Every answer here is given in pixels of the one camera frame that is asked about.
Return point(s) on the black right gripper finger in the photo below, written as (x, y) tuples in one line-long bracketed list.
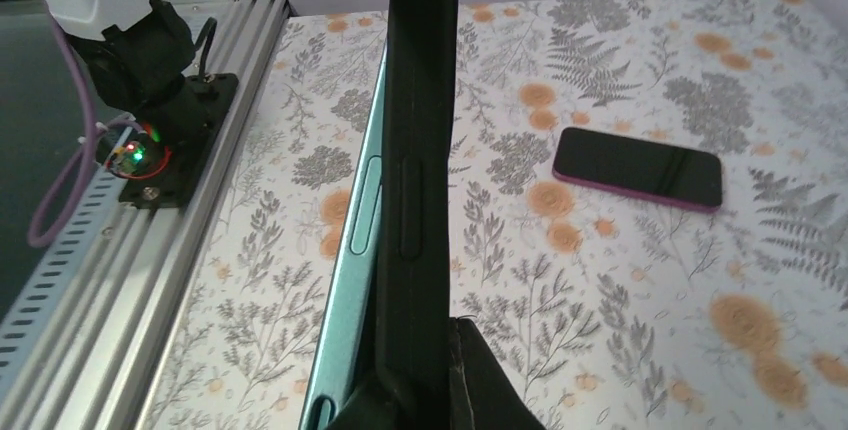
[(481, 395)]

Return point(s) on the black phone case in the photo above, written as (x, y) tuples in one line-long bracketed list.
[(408, 385)]

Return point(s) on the teal green smartphone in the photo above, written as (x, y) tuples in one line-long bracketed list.
[(337, 353)]

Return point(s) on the black smartphone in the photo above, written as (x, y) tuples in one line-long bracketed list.
[(662, 173)]

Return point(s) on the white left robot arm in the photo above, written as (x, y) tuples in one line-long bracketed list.
[(136, 52)]

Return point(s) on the floral patterned table mat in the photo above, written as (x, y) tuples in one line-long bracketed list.
[(605, 312)]

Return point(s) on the aluminium rail base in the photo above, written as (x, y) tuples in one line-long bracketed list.
[(96, 363)]

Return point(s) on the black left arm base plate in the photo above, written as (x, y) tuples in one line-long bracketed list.
[(179, 142)]

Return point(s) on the slotted grey cable duct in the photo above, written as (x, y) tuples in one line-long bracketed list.
[(27, 317)]

